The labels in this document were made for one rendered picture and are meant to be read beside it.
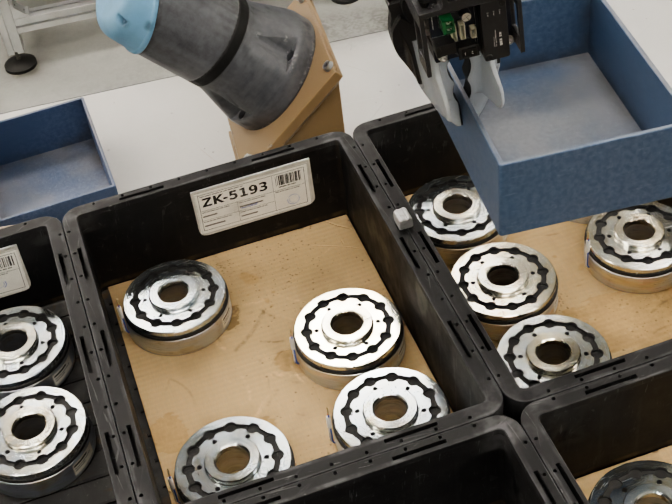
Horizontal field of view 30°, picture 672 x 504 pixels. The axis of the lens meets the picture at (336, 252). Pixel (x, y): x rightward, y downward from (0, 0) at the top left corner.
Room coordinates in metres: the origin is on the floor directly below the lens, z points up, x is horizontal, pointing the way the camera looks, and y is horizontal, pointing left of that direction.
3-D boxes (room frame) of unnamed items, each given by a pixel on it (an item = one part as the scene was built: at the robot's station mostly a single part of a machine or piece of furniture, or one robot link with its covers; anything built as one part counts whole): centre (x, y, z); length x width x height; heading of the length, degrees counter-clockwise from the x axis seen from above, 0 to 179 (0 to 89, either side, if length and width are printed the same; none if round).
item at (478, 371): (0.79, 0.07, 0.92); 0.40 x 0.30 x 0.02; 13
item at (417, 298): (0.79, 0.07, 0.87); 0.40 x 0.30 x 0.11; 13
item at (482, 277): (0.84, -0.15, 0.86); 0.05 x 0.05 x 0.01
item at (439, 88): (0.75, -0.10, 1.15); 0.06 x 0.03 x 0.09; 6
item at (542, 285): (0.84, -0.15, 0.86); 0.10 x 0.10 x 0.01
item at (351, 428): (0.70, -0.03, 0.86); 0.10 x 0.10 x 0.01
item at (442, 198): (0.95, -0.13, 0.86); 0.05 x 0.05 x 0.01
